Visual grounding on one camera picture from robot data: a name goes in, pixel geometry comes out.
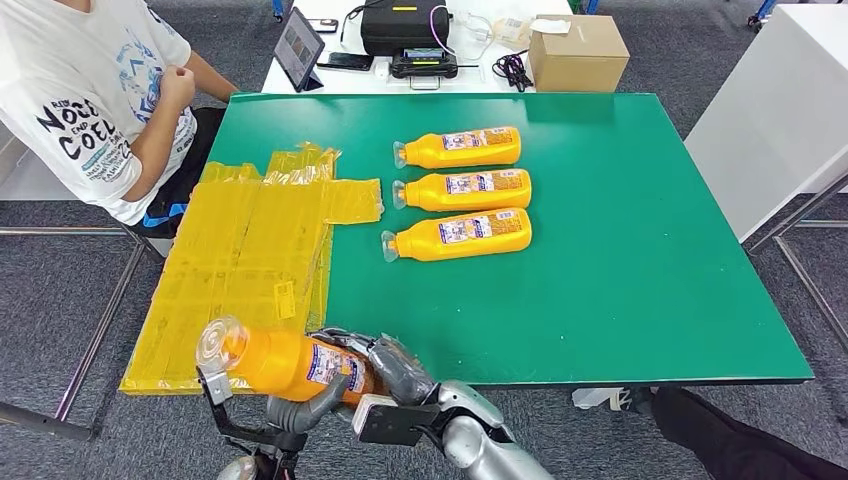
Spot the white desk with metal legs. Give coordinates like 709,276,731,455
684,3,848,349

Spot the yellow taped cardboard mat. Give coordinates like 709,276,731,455
119,140,386,397

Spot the person's foot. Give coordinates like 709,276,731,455
609,387,658,417

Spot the orange detergent bottle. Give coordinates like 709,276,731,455
391,168,533,213
380,207,533,264
195,315,389,407
392,126,523,170

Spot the person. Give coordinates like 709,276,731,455
0,0,240,240

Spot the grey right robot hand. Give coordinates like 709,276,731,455
309,326,440,408

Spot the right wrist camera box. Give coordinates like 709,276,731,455
351,394,444,448

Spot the brown cardboard box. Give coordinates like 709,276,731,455
527,14,631,94

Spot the black cable bundle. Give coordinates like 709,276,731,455
491,49,535,94

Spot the black remote controller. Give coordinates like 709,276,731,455
388,47,461,92

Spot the person's leg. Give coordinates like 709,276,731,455
652,387,848,480

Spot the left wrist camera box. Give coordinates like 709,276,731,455
197,366,234,407

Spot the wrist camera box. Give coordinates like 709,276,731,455
351,394,444,448
197,366,234,407

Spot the white table foot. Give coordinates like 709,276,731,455
572,388,614,412

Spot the clear plastic bag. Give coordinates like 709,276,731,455
493,16,535,51

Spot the black carry bag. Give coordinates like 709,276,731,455
359,0,453,58

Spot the person's right hand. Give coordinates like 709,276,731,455
158,64,197,114

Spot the pink cable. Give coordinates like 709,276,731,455
429,5,460,58

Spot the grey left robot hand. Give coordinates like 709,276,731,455
266,374,350,437

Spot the white tissue paper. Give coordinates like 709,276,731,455
529,17,572,36

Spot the black tablet computer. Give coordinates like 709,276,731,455
273,6,327,94

